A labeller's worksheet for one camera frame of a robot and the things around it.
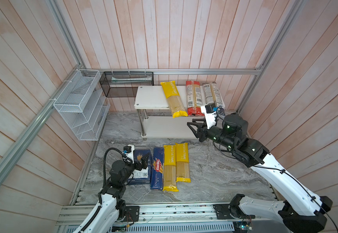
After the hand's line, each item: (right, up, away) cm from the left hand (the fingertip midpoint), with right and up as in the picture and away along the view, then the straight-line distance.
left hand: (142, 153), depth 81 cm
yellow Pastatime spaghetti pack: (+16, -16, +1) cm, 23 cm away
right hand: (+24, +18, -19) cm, 35 cm away
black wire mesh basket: (-17, +46, +23) cm, 54 cm away
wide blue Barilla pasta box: (+1, -13, -2) cm, 13 cm away
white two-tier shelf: (+6, +32, -1) cm, 32 cm away
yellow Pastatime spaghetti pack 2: (+24, -12, +4) cm, 27 cm away
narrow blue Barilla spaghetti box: (+8, -10, +5) cm, 14 cm away
